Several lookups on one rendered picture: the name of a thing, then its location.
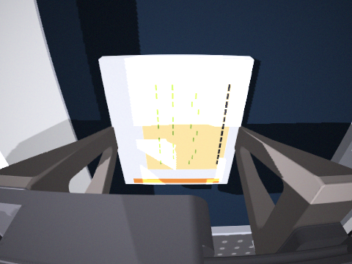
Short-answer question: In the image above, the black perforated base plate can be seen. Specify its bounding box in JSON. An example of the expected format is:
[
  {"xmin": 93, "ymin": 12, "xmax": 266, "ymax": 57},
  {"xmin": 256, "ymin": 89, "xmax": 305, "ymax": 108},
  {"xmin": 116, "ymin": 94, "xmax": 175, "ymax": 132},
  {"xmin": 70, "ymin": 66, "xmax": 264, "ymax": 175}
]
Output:
[{"xmin": 213, "ymin": 234, "xmax": 255, "ymax": 257}]

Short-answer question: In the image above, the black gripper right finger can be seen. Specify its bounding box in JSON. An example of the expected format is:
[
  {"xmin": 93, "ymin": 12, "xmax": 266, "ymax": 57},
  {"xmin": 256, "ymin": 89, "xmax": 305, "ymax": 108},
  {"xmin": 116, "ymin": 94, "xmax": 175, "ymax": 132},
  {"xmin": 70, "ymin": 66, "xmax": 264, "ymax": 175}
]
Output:
[{"xmin": 235, "ymin": 126, "xmax": 352, "ymax": 254}]

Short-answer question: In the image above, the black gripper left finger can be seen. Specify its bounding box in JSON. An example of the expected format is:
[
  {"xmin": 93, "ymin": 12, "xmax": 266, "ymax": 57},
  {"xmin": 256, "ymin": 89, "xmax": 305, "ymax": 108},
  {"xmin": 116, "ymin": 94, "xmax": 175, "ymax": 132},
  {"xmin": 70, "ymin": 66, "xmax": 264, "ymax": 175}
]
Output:
[{"xmin": 0, "ymin": 126, "xmax": 118, "ymax": 194}]

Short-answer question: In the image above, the white gel imager box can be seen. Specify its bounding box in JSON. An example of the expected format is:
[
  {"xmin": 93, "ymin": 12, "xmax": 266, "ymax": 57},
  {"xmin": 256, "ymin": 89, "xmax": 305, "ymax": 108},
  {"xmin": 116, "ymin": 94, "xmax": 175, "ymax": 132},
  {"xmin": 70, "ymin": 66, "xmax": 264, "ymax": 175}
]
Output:
[{"xmin": 0, "ymin": 0, "xmax": 352, "ymax": 235}]

